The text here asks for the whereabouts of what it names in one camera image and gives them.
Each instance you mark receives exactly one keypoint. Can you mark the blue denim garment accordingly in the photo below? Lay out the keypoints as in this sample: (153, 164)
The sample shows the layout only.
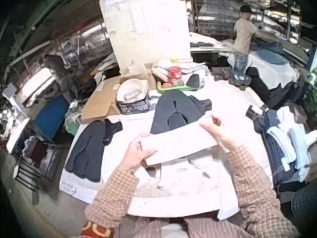
(304, 203)

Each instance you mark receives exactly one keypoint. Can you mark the green plastic tray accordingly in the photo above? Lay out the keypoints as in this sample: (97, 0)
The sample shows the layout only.
(173, 88)

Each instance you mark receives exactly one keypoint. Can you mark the red lidded jar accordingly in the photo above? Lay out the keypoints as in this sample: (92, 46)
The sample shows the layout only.
(175, 73)

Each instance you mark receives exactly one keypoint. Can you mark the white cloth roll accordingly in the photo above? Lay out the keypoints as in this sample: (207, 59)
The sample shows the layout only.
(160, 74)

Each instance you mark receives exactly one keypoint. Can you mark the large white cardboard sheet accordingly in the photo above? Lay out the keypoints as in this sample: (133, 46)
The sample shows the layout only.
(146, 32)

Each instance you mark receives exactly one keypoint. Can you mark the person's left hand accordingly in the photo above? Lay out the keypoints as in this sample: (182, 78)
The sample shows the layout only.
(132, 158)

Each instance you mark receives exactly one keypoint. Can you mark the dark sandals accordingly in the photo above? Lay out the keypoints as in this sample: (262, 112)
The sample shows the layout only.
(232, 77)

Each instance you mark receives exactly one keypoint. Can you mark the table with denim heap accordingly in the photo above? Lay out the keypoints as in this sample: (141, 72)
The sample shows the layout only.
(267, 57)

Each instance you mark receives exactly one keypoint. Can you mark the white cardboard strip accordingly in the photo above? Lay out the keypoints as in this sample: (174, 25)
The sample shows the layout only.
(178, 143)

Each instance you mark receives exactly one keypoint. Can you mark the stack of folded clothes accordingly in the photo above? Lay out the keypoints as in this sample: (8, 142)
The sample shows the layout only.
(282, 143)

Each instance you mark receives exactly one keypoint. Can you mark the stack of white cloths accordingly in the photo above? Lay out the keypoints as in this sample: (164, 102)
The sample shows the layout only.
(194, 68)

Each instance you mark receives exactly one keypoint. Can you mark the person's right hand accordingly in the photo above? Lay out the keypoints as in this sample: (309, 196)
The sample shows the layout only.
(223, 134)

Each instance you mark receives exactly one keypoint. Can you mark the blue plastic bin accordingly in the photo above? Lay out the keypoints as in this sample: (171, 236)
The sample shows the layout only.
(50, 116)

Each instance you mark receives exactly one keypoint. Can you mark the person's right fingers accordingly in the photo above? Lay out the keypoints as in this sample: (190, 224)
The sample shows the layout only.
(212, 122)

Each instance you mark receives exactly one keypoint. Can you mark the dark navy garment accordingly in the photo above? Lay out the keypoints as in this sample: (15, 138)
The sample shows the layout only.
(171, 111)
(86, 151)

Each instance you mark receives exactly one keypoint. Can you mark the open brown cardboard box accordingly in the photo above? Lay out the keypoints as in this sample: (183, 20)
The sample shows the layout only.
(101, 99)

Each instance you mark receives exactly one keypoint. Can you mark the black metal rack with clothes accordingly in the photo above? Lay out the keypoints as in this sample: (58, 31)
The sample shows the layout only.
(32, 156)

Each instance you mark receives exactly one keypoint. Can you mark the white folded garment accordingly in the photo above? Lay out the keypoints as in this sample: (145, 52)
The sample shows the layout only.
(183, 188)

